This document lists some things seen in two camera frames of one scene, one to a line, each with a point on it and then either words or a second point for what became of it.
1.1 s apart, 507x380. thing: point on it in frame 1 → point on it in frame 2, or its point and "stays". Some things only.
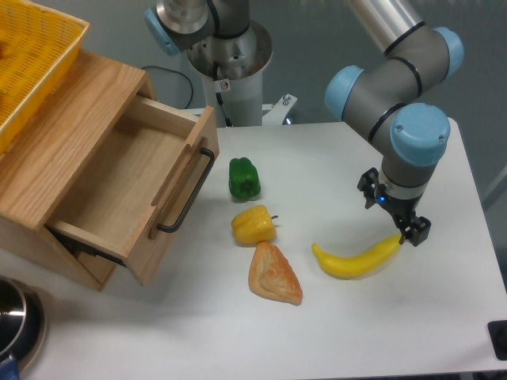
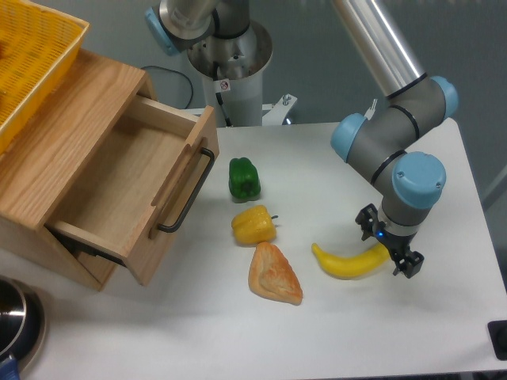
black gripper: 418,230 → 411,263
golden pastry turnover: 272,277 stays
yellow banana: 359,265 stays
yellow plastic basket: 38,47 stays
